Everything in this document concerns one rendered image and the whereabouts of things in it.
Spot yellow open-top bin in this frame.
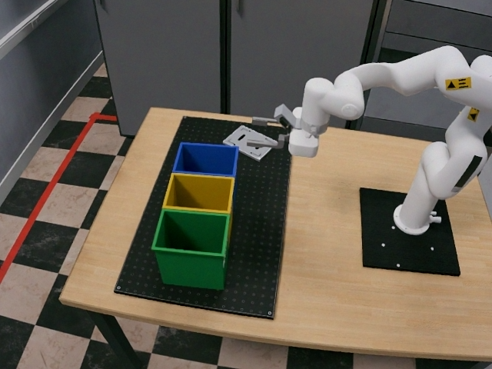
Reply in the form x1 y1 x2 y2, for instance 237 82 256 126
162 173 234 249

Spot blue bin with label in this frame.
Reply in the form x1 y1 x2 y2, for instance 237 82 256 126
172 142 239 212

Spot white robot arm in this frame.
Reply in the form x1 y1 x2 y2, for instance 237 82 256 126
274 46 492 235

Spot green open-top bin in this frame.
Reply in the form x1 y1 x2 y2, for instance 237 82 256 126
151 208 230 290

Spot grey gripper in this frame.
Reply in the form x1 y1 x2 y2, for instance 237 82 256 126
247 108 327 158

